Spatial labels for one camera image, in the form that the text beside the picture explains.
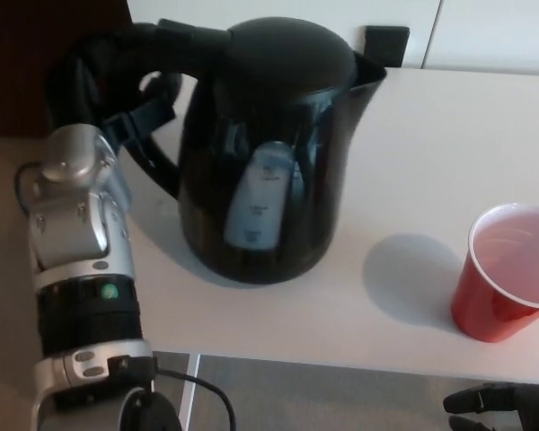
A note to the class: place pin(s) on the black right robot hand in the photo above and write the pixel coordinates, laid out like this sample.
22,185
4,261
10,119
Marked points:
512,404

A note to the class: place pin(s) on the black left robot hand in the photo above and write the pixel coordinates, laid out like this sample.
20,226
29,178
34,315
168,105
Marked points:
81,81

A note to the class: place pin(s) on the black electric kettle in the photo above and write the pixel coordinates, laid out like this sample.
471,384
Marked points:
269,112

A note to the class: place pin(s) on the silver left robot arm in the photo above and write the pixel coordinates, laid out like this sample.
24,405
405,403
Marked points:
72,233

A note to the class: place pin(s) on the red plastic cup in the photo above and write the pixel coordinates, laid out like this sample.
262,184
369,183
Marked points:
485,305

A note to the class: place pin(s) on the white cabinet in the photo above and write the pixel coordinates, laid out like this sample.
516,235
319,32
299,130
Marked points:
476,31

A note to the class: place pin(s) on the white metal frame table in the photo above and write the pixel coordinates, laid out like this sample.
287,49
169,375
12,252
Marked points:
409,202

